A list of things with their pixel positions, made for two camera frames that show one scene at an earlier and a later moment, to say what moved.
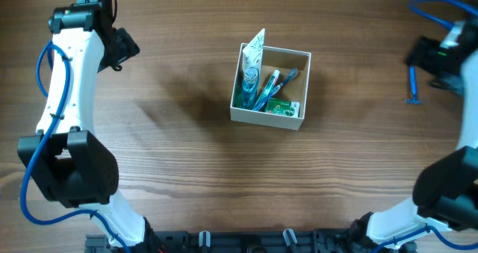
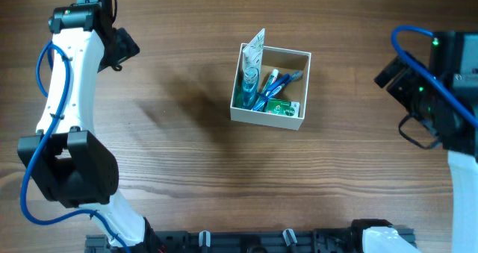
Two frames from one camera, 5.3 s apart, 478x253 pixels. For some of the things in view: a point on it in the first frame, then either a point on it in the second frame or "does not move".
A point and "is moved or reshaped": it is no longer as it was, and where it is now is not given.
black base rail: [237, 241] does not move
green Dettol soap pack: [283, 107] does not move
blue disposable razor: [413, 80] is moved or reshaped
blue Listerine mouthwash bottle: [246, 96] does not move
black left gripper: [126, 47] does not move
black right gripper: [429, 62] -> [398, 85]
